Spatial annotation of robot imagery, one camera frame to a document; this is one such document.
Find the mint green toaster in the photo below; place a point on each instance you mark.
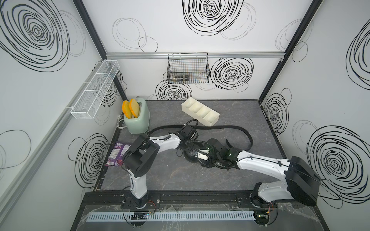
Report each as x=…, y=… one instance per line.
x=141, y=124

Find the white wire wall shelf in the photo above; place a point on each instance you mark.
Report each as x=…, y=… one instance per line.
x=96, y=90

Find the left toast slice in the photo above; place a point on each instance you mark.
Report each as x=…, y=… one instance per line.
x=126, y=109

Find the purple snack packet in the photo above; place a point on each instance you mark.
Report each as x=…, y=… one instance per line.
x=116, y=156

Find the cream compartment storage tray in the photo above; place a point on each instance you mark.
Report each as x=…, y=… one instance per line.
x=197, y=110

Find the toast slice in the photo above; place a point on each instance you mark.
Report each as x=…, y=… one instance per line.
x=134, y=108
x=126, y=109

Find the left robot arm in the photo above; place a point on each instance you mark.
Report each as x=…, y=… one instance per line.
x=139, y=158

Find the grey slotted cable duct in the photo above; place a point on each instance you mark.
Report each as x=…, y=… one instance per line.
x=171, y=216

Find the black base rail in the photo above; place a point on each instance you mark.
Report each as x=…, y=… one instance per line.
x=158, y=199

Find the right toast slice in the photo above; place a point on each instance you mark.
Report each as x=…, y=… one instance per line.
x=134, y=108

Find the black wire wall basket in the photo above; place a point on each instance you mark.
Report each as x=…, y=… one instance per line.
x=196, y=65

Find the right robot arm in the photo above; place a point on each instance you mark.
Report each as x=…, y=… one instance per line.
x=295, y=179

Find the items in wire basket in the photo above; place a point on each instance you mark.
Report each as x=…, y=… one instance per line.
x=181, y=78

